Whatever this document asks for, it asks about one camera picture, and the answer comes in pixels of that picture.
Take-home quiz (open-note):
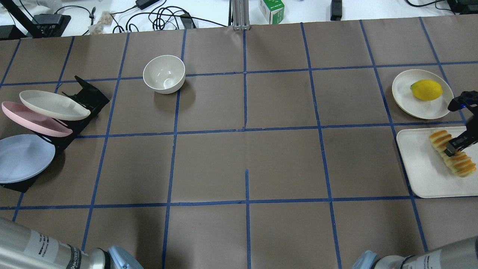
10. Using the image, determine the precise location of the blue plate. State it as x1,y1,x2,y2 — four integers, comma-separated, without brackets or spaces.
0,134,55,184

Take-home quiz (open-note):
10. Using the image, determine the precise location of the sliced bread loaf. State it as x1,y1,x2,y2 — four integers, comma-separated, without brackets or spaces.
429,130,477,177

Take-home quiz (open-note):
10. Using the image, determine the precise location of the yellow lemon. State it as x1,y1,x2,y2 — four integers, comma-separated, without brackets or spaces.
410,80,443,102

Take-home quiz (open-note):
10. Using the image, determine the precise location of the white bowl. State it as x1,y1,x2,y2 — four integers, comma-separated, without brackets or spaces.
142,55,186,94

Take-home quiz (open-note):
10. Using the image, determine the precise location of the green white carton box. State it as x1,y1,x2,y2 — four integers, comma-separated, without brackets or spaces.
258,0,285,24

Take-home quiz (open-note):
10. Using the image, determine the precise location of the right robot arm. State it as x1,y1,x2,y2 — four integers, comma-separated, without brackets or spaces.
352,127,477,269

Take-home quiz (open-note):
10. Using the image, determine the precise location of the cream plate in rack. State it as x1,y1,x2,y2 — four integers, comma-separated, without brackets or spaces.
19,90,91,121

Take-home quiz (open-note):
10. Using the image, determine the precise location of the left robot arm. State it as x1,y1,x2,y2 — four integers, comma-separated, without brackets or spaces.
0,217,143,269

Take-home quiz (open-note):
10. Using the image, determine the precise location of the bag of wooden pieces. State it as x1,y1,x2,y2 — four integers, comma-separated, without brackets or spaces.
88,11,114,35

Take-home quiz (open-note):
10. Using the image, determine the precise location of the aluminium frame post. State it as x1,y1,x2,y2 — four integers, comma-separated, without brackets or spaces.
228,0,251,31

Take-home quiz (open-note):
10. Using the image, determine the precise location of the pink plate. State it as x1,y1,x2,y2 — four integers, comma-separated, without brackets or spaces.
1,102,73,137

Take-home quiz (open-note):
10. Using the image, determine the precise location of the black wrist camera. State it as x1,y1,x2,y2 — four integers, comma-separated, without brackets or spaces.
447,90,478,115

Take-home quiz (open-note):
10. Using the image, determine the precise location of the black power adapter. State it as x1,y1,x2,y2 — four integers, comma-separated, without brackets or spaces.
135,0,159,10

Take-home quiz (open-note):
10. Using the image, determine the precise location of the cream rectangular tray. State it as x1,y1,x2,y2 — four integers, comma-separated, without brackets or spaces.
396,127,478,198

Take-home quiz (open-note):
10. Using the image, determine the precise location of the cream round plate with lemon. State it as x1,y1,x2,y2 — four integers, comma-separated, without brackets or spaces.
392,69,454,120

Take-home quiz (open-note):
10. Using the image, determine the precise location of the black dish rack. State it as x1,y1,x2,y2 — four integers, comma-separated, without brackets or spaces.
1,76,110,193

